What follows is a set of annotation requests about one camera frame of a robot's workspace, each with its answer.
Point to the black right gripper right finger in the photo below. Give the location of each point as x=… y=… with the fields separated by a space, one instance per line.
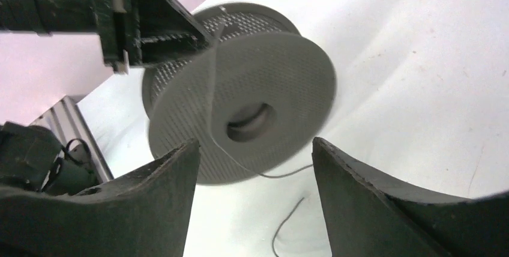
x=370 y=213

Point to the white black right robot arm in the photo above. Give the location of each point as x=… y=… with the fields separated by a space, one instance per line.
x=34 y=160

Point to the dark grey cable spool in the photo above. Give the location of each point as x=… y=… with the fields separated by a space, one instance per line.
x=253 y=100

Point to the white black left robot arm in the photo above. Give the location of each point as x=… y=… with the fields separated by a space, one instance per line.
x=47 y=17

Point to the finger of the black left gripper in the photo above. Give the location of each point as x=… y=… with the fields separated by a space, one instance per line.
x=167 y=30

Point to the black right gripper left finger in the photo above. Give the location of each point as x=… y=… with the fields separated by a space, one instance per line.
x=145 y=212

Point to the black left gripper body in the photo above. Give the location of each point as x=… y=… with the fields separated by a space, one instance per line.
x=118 y=28

